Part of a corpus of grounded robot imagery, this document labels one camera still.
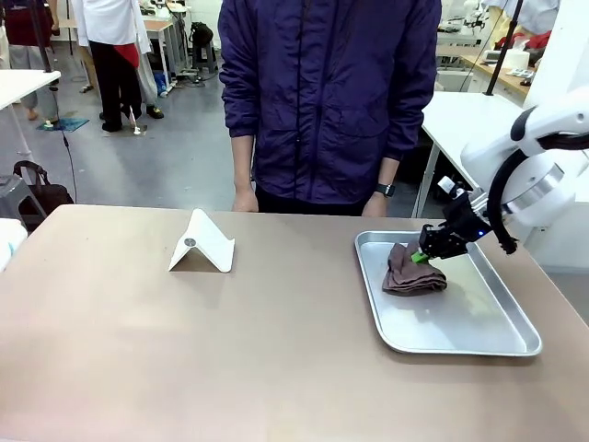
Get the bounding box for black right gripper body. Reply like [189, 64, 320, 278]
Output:
[441, 192, 490, 244]

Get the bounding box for brown cloth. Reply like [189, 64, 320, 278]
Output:
[381, 242, 449, 297]

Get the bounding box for person right forearm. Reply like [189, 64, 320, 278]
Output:
[230, 134, 257, 191]

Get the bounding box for person left forearm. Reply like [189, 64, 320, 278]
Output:
[376, 155, 402, 187]

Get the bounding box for person left hand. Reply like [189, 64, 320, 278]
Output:
[362, 192, 391, 218]

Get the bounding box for person right hand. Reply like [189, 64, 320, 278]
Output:
[230, 185, 260, 214]

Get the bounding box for silver metal tray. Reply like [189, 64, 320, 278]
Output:
[353, 229, 544, 357]

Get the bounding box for large white table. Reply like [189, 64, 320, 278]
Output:
[410, 89, 535, 219]

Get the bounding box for wooden workbench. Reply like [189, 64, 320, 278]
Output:
[459, 53, 536, 99]

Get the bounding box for person torso blue jacket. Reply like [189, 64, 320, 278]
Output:
[216, 0, 443, 217]

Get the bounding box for black pole with base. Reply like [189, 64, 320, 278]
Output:
[484, 0, 526, 98]

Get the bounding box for red cloth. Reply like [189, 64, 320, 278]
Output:
[524, 30, 553, 52]

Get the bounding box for white lab equipment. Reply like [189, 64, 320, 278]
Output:
[436, 0, 491, 34]

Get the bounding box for white folded roller stand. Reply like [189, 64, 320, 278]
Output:
[167, 207, 237, 274]

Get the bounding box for grey stool with black bag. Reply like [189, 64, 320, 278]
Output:
[189, 20, 219, 75]

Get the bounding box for bystander white coat red apron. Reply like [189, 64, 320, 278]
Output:
[72, 0, 161, 134]

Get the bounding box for blue floor mat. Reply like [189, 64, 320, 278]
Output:
[36, 116, 90, 134]

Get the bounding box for dark brown handbag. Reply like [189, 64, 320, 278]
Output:
[12, 160, 75, 232]

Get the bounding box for grey plastic stool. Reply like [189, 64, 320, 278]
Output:
[0, 174, 49, 221]

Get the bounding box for white side table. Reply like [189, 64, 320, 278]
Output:
[0, 68, 63, 163]

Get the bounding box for bystander grey trousers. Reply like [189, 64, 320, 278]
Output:
[0, 0, 62, 123]

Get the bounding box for black thin stand pole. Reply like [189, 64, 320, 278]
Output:
[31, 0, 80, 204]

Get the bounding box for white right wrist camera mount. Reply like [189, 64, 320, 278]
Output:
[437, 176, 464, 197]

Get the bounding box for background desk white frame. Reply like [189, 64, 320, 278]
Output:
[141, 17, 179, 94]

